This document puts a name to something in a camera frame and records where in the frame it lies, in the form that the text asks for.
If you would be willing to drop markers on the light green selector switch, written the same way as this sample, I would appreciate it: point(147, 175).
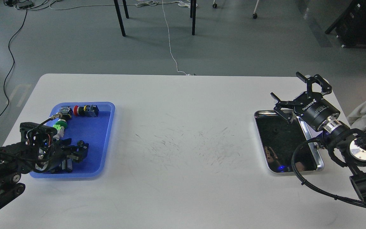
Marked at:
point(60, 132)

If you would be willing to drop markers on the silver metal tray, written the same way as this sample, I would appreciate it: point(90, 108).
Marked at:
point(279, 147)

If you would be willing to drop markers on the black table leg left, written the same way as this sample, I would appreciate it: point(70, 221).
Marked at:
point(118, 13)

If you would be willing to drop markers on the red mushroom push button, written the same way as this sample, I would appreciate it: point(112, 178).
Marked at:
point(86, 110)

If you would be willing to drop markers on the green push button switch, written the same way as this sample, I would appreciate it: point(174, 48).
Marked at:
point(67, 113)

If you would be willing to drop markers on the black square push button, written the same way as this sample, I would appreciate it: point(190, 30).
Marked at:
point(65, 166)

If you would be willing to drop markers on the black table leg right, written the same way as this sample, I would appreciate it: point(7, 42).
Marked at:
point(192, 14)

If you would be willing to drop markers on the black braided cable image right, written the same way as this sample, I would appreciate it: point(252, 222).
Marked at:
point(305, 182)

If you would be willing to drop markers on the black table leg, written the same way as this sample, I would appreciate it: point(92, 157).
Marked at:
point(118, 13)
point(192, 14)

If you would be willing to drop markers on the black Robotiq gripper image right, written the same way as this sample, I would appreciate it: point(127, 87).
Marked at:
point(318, 111)

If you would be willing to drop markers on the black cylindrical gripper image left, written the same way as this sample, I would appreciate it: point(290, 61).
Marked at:
point(54, 156)

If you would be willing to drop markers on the black wrist camera image left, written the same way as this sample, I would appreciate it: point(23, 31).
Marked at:
point(35, 133)

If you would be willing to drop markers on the black cabinet top right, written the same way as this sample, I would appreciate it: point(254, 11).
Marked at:
point(350, 26)

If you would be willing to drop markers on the blue plastic tray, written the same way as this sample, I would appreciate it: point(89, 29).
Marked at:
point(93, 130)

